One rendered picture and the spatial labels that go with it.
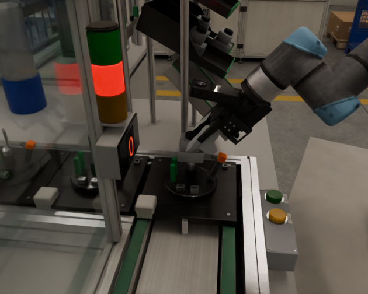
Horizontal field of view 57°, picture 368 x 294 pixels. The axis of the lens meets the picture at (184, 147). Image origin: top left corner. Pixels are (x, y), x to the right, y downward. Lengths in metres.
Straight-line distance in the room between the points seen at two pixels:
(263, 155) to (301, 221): 0.33
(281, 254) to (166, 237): 0.27
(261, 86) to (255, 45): 4.13
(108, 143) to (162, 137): 0.75
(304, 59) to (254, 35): 4.10
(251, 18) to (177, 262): 4.18
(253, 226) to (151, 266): 0.25
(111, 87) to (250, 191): 0.51
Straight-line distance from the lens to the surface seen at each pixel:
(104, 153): 0.57
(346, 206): 1.10
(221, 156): 0.83
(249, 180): 0.95
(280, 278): 0.86
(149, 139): 1.30
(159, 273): 0.77
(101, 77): 0.55
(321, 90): 0.69
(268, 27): 4.79
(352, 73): 0.71
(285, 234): 0.82
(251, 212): 0.86
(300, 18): 4.83
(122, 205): 0.85
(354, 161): 1.32
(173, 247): 0.82
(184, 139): 0.80
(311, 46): 0.70
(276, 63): 0.71
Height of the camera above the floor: 1.53
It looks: 33 degrees down
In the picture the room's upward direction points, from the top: straight up
